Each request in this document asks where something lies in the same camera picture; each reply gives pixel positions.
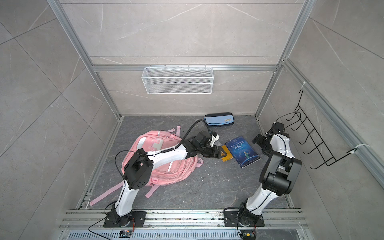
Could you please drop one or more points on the white wire mesh basket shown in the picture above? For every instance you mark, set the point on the white wire mesh basket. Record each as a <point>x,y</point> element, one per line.
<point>178,80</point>

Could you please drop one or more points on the white cable tie lower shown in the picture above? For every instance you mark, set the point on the white cable tie lower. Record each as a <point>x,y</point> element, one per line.
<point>357,147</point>

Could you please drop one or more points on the yellow card wallet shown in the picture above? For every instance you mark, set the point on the yellow card wallet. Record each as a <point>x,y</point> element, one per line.
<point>228,152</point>

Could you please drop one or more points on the pink school backpack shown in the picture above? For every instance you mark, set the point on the pink school backpack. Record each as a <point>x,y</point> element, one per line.
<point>166,170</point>

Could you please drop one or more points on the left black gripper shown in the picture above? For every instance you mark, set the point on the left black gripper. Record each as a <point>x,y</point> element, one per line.
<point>217,154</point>

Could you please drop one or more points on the aluminium mounting rail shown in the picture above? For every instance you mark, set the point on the aluminium mounting rail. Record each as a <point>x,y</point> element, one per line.
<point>182,219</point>

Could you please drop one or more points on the blue Little Prince book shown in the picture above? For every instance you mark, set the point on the blue Little Prince book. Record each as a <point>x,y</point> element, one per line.
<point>242,152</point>

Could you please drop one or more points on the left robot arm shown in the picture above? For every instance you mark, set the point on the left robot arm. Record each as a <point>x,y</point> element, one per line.
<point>139,168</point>

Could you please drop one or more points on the black wall hook rack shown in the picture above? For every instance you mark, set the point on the black wall hook rack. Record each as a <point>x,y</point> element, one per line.
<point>299,120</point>

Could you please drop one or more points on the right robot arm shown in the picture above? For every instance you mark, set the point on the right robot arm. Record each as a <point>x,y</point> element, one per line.
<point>277,178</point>

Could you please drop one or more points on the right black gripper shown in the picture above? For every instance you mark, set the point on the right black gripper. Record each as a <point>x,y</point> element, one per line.
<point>260,139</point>

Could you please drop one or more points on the blue pencil case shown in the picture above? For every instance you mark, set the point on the blue pencil case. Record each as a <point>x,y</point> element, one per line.
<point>219,119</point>

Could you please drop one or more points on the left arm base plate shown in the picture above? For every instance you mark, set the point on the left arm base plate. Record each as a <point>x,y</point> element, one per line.
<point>133,219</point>

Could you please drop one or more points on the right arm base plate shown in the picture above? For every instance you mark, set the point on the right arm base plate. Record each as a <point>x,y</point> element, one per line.
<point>232,218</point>

